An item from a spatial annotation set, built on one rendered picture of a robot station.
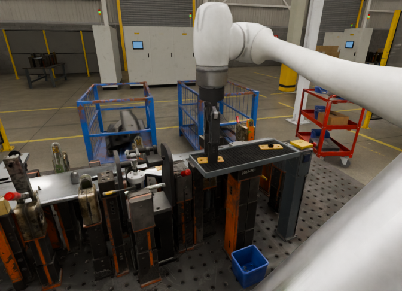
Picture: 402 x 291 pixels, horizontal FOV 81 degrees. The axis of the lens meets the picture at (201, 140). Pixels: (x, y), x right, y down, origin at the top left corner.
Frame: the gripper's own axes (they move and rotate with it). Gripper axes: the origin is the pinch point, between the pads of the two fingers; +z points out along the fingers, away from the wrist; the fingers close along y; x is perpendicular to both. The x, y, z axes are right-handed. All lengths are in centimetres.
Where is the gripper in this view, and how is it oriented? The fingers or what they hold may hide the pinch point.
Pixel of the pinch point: (210, 149)
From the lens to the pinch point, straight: 76.8
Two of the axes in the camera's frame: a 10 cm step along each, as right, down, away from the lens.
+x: -9.9, 0.6, -1.4
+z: 0.0, 9.2, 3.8
